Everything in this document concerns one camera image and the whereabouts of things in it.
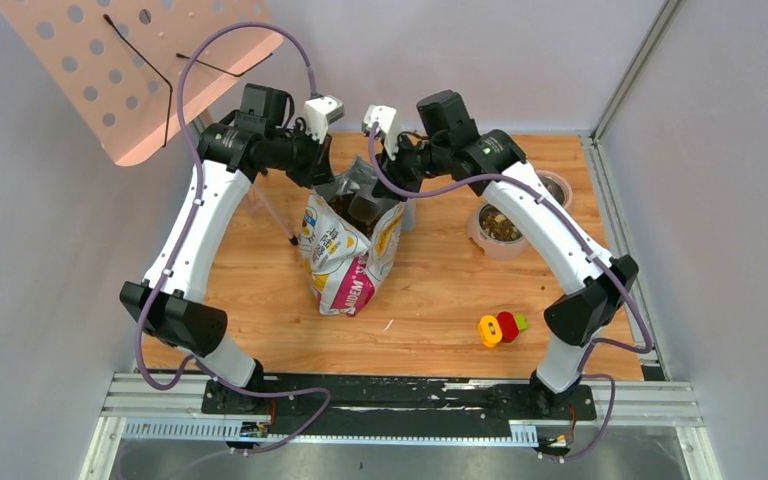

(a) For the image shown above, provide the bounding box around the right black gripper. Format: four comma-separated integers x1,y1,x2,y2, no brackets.
374,131,451,201

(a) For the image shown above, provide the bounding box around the pet food bag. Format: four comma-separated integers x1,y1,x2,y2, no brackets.
299,157,405,317

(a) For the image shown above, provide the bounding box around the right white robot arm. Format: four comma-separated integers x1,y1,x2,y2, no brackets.
362,90,640,418

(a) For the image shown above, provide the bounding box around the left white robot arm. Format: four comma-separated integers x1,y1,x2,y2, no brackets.
120,84,344,413

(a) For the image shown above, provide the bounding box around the pink double pet bowl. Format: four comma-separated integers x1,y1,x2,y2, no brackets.
465,169,574,262

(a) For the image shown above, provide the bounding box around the translucent plastic container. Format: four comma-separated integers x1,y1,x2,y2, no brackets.
402,199,417,232

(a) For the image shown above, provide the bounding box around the colourful stacking toy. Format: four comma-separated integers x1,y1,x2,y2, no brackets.
477,311,528,348

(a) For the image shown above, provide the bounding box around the pink music stand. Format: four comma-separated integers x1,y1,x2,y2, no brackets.
0,0,285,246

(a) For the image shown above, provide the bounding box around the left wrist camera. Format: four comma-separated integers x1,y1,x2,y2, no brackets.
302,95,345,144

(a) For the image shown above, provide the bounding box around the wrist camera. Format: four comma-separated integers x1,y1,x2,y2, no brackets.
362,105,401,159
302,95,345,144

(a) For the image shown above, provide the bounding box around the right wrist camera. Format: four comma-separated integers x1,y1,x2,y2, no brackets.
362,105,401,159

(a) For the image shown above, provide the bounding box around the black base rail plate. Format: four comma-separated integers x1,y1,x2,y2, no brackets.
201,373,597,438

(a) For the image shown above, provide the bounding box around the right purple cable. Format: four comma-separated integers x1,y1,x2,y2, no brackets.
366,120,654,463

